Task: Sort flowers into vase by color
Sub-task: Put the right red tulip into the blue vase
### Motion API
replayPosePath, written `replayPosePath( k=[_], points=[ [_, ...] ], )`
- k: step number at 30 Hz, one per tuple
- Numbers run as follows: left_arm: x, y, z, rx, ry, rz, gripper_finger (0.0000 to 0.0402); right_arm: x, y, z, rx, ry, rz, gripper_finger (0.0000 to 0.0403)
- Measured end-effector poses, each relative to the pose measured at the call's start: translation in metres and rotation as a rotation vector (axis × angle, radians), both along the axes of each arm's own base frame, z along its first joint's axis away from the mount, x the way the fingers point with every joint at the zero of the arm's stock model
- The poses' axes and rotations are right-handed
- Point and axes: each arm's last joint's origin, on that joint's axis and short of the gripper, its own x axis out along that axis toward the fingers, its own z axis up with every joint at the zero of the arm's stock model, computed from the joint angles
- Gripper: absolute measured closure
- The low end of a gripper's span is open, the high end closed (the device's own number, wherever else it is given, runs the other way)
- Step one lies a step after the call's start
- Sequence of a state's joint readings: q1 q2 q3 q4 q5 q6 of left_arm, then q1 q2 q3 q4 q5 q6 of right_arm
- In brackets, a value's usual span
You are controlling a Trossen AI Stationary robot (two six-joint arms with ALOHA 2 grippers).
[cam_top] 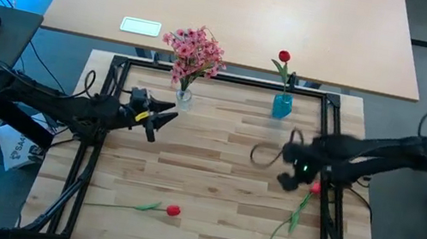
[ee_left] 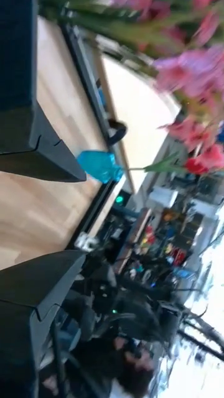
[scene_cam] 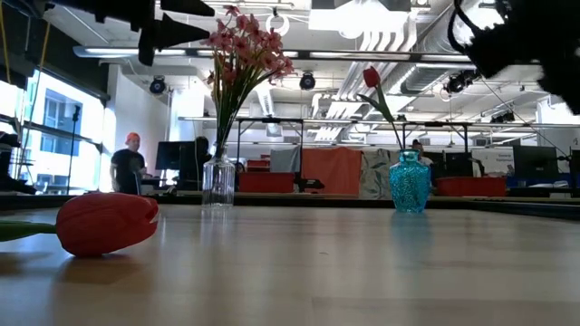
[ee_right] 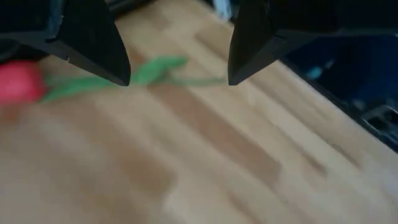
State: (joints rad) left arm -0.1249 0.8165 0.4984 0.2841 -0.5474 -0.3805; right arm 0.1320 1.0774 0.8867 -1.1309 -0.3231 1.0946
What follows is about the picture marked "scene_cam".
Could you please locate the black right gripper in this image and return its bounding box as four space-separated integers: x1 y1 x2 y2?
466 0 542 77

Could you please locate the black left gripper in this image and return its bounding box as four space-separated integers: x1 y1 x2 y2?
92 0 217 52

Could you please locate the pink flower sprig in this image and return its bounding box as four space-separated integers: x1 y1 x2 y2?
235 26 296 150
201 26 255 150
217 5 282 150

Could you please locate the red tulip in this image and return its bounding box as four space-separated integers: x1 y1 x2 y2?
0 191 160 260
355 65 405 151

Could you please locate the clear glass vase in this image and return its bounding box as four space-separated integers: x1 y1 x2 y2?
201 143 237 210

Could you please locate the blue glass vase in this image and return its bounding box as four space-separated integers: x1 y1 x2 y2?
388 149 432 215

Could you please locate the black ceiling spotlight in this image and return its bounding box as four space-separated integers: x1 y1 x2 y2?
298 71 317 91
149 75 168 96
443 69 482 95

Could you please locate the long ceiling light fixture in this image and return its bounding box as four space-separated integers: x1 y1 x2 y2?
73 44 472 63

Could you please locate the white printed sign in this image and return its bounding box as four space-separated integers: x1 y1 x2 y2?
470 147 516 177

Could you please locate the black monitor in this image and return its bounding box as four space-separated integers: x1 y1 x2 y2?
513 145 559 180
155 140 196 172
446 151 475 177

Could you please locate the person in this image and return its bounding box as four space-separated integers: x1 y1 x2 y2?
411 139 435 168
188 135 213 191
110 131 149 197

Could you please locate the black light stand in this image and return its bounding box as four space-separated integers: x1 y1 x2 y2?
66 104 82 196

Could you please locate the red plastic bin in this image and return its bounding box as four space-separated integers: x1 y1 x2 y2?
436 176 508 197
238 171 296 195

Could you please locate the grey board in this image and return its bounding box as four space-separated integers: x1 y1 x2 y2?
270 145 302 174

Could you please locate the leaf patterned cloth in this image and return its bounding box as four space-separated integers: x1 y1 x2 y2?
360 149 401 200

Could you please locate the black desk device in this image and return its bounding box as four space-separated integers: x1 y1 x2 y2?
294 177 326 192

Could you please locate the orange cloth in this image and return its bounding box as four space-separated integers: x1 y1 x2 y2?
301 147 363 197

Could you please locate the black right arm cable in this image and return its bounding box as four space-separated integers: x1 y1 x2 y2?
447 0 478 53

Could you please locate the white cable coil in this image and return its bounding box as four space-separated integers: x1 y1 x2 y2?
265 12 291 38

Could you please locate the black metal rack frame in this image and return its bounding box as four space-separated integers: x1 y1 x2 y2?
235 116 305 182

